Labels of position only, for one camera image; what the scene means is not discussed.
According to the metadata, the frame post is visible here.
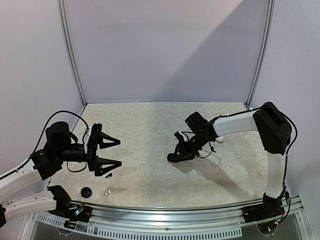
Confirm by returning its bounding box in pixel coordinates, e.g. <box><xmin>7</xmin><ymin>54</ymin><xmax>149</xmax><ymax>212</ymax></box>
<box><xmin>57</xmin><ymin>0</ymin><xmax>88</xmax><ymax>107</ymax></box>
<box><xmin>245</xmin><ymin>0</ymin><xmax>275</xmax><ymax>108</ymax></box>

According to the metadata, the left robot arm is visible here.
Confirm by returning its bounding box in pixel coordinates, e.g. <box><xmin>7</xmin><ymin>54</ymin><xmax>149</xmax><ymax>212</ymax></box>
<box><xmin>0</xmin><ymin>121</ymin><xmax>122</xmax><ymax>226</ymax></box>

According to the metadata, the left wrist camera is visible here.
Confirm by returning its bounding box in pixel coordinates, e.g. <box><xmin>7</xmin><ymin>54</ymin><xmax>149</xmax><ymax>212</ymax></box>
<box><xmin>83</xmin><ymin>126</ymin><xmax>93</xmax><ymax>154</ymax></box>

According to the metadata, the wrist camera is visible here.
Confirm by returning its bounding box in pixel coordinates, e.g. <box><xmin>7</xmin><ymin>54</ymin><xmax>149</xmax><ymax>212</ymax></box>
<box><xmin>174</xmin><ymin>131</ymin><xmax>190</xmax><ymax>142</ymax></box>
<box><xmin>83</xmin><ymin>126</ymin><xmax>93</xmax><ymax>154</ymax></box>

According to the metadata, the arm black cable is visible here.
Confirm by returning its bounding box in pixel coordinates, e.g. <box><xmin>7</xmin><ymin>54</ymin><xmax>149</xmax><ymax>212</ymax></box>
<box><xmin>197</xmin><ymin>106</ymin><xmax>299</xmax><ymax>161</ymax></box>
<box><xmin>28</xmin><ymin>110</ymin><xmax>90</xmax><ymax>173</ymax></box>

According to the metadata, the left frame post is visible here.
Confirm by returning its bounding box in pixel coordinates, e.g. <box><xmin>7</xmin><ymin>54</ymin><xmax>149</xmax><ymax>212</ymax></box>
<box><xmin>57</xmin><ymin>0</ymin><xmax>88</xmax><ymax>107</ymax></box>

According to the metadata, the white earbud charging case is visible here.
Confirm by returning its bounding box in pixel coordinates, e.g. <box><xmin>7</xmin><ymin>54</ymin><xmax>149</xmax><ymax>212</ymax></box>
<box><xmin>215</xmin><ymin>136</ymin><xmax>224</xmax><ymax>143</ymax></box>

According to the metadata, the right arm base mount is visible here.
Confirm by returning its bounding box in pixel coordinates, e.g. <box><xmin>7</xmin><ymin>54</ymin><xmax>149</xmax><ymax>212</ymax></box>
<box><xmin>241</xmin><ymin>196</ymin><xmax>285</xmax><ymax>223</ymax></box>

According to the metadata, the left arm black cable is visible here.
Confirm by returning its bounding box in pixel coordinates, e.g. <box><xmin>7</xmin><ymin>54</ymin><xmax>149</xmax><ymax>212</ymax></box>
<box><xmin>28</xmin><ymin>110</ymin><xmax>90</xmax><ymax>173</ymax></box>

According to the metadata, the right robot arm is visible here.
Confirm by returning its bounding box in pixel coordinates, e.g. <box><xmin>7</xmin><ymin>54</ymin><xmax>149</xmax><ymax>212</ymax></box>
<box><xmin>167</xmin><ymin>102</ymin><xmax>292</xmax><ymax>218</ymax></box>

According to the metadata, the aluminium front rail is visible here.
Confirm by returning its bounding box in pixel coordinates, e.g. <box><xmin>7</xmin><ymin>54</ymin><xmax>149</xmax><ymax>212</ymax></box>
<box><xmin>28</xmin><ymin>193</ymin><xmax>307</xmax><ymax>238</ymax></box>

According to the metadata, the right frame post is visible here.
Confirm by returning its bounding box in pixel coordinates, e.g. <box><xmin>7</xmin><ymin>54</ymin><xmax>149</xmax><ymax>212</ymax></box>
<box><xmin>245</xmin><ymin>0</ymin><xmax>275</xmax><ymax>108</ymax></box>

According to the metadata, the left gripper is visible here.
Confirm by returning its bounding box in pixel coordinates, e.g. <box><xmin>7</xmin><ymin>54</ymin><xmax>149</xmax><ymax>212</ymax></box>
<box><xmin>55</xmin><ymin>131</ymin><xmax>122</xmax><ymax>176</ymax></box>

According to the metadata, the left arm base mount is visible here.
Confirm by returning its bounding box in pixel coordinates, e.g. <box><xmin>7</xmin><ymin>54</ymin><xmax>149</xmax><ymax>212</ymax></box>
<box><xmin>48</xmin><ymin>200</ymin><xmax>93</xmax><ymax>223</ymax></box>

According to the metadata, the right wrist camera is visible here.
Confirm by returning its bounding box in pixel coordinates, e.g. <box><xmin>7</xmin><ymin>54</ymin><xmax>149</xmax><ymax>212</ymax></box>
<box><xmin>174</xmin><ymin>131</ymin><xmax>190</xmax><ymax>142</ymax></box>

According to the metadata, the white earbud front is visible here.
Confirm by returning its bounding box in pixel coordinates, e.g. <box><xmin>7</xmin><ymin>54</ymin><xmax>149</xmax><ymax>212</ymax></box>
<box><xmin>104</xmin><ymin>190</ymin><xmax>112</xmax><ymax>196</ymax></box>

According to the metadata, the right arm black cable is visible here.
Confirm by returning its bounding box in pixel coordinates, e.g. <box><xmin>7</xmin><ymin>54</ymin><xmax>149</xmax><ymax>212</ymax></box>
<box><xmin>197</xmin><ymin>106</ymin><xmax>299</xmax><ymax>161</ymax></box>

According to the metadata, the round black case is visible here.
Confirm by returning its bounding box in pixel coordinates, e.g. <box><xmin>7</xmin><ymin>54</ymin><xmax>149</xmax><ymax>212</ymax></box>
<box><xmin>80</xmin><ymin>186</ymin><xmax>92</xmax><ymax>199</ymax></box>

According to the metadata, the black earbud charging case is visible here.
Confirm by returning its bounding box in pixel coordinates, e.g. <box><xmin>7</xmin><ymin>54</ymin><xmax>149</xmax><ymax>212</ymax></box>
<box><xmin>167</xmin><ymin>153</ymin><xmax>179</xmax><ymax>163</ymax></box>

